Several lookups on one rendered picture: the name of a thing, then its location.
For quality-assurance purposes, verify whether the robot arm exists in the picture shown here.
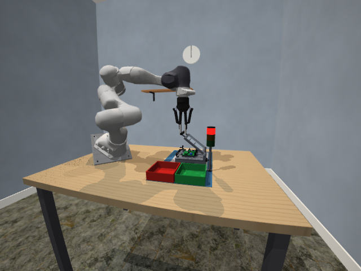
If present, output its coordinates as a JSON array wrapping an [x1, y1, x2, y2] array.
[[94, 65, 195, 159]]

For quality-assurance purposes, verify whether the green circuit board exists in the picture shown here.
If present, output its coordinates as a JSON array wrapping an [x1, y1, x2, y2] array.
[[183, 149, 196, 156]]

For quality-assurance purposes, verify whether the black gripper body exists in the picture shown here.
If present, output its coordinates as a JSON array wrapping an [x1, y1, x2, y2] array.
[[177, 97, 190, 112]]

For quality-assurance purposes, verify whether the green bin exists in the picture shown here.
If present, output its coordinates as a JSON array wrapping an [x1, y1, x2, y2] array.
[[175, 163, 206, 186]]

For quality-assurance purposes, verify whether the red open-top bin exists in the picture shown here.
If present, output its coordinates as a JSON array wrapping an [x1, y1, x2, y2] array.
[[146, 161, 181, 183]]

